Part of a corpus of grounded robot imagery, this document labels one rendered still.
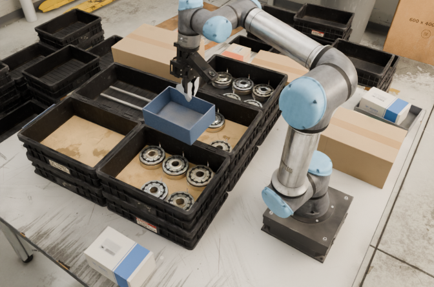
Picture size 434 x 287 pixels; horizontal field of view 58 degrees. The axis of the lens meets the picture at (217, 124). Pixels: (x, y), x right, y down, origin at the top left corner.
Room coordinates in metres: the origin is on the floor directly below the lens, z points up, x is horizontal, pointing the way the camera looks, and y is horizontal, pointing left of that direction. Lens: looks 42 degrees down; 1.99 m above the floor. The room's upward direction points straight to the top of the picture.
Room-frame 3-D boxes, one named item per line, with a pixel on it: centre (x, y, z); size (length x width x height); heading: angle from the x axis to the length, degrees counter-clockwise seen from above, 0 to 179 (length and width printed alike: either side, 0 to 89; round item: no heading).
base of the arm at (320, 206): (0.90, -0.33, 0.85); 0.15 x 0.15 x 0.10
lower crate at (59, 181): (1.16, 0.54, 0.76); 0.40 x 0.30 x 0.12; 62
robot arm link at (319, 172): (0.90, -0.32, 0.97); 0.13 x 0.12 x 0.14; 131
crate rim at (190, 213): (0.97, 0.19, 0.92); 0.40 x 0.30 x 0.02; 62
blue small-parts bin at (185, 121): (1.04, 0.13, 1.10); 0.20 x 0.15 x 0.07; 57
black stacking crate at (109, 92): (1.43, 0.40, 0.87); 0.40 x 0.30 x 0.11; 62
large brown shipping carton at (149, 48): (1.88, 0.32, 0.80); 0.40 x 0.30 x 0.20; 62
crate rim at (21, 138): (1.16, 0.54, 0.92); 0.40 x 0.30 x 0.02; 62
